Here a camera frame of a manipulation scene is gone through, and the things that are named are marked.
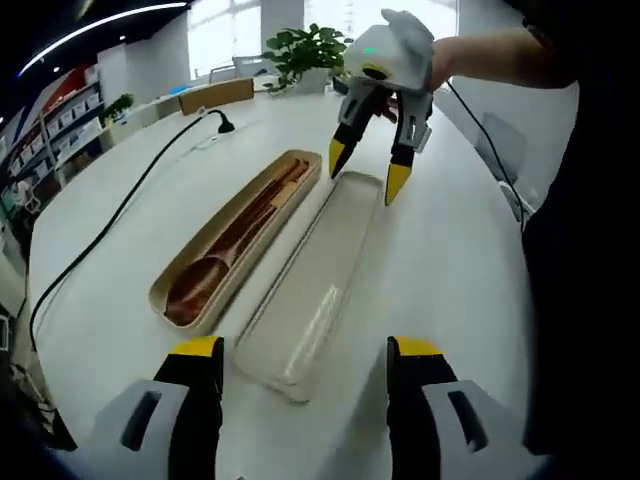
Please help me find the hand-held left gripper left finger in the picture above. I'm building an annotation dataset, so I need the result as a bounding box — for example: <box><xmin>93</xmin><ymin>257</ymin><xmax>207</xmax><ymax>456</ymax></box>
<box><xmin>74</xmin><ymin>335</ymin><xmax>226</xmax><ymax>480</ymax></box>

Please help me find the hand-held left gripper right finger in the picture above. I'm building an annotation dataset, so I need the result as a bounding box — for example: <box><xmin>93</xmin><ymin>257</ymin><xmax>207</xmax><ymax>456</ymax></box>
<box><xmin>385</xmin><ymin>335</ymin><xmax>539</xmax><ymax>480</ymax></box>

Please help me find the brown wooden spoon utensil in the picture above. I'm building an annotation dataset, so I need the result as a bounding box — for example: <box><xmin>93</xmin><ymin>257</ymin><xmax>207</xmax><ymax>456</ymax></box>
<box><xmin>163</xmin><ymin>157</ymin><xmax>307</xmax><ymax>326</ymax></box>

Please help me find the beige cutlery case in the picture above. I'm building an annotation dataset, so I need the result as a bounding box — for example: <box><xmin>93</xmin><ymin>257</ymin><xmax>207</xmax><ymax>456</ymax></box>
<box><xmin>148</xmin><ymin>148</ymin><xmax>324</xmax><ymax>338</ymax></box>

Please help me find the dark wooden chopstick utensil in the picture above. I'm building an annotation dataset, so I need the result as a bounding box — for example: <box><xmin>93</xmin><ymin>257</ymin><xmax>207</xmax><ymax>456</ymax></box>
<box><xmin>225</xmin><ymin>174</ymin><xmax>301</xmax><ymax>271</ymax></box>
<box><xmin>233</xmin><ymin>177</ymin><xmax>304</xmax><ymax>277</ymax></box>

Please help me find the translucent cutlery case lid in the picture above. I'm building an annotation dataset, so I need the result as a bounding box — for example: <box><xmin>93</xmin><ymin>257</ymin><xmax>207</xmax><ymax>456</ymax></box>
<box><xmin>232</xmin><ymin>170</ymin><xmax>386</xmax><ymax>404</ymax></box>

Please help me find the person's right hand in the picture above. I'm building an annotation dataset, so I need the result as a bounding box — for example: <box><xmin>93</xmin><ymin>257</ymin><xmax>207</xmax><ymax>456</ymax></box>
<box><xmin>372</xmin><ymin>88</ymin><xmax>401</xmax><ymax>125</ymax></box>

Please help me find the large green potted plant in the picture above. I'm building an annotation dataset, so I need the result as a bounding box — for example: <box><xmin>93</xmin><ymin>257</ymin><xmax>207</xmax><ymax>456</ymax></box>
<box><xmin>262</xmin><ymin>23</ymin><xmax>354</xmax><ymax>94</ymax></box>

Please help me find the brown cardboard box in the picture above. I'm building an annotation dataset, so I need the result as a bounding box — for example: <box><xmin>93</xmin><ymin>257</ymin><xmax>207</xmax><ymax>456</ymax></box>
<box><xmin>178</xmin><ymin>77</ymin><xmax>256</xmax><ymax>117</ymax></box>

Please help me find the person's dark torso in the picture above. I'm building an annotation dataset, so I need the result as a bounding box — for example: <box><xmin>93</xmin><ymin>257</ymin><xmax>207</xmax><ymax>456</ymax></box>
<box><xmin>519</xmin><ymin>0</ymin><xmax>640</xmax><ymax>456</ymax></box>

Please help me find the white counter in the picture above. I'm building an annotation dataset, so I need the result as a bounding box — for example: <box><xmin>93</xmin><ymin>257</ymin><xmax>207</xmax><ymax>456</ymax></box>
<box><xmin>107</xmin><ymin>92</ymin><xmax>182</xmax><ymax>139</ymax></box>

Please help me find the small green plant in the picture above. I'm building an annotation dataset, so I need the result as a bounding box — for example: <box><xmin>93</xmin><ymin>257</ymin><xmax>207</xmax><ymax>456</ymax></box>
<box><xmin>99</xmin><ymin>93</ymin><xmax>136</xmax><ymax>127</ymax></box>

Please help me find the storage shelf with white bins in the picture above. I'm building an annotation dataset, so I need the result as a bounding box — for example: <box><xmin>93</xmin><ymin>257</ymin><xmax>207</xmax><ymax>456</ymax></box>
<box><xmin>5</xmin><ymin>79</ymin><xmax>107</xmax><ymax>201</ymax></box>

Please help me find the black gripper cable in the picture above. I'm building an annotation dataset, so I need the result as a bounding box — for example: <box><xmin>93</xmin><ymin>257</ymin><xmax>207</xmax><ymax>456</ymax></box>
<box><xmin>446</xmin><ymin>80</ymin><xmax>527</xmax><ymax>234</ymax></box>

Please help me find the black power cable with plug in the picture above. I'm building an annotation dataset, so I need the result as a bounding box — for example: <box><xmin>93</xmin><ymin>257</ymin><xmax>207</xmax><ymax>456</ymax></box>
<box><xmin>28</xmin><ymin>108</ymin><xmax>237</xmax><ymax>354</ymax></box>

